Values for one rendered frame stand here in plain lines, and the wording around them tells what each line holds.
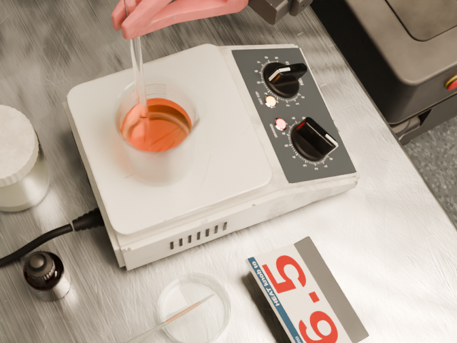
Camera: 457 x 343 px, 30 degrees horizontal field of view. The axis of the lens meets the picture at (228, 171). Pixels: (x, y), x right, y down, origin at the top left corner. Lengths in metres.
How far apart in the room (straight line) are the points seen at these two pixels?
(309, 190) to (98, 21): 0.24
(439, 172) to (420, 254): 0.86
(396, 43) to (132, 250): 0.70
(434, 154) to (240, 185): 0.99
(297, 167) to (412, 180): 0.12
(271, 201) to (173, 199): 0.08
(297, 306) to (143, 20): 0.28
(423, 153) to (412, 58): 0.38
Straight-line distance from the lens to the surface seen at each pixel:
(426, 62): 1.22
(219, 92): 0.62
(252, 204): 0.62
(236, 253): 0.67
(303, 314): 0.64
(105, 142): 0.61
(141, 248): 0.61
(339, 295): 0.67
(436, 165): 1.56
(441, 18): 1.25
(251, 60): 0.67
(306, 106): 0.68
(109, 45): 0.74
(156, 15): 0.46
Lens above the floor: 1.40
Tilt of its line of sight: 70 degrees down
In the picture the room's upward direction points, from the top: 8 degrees clockwise
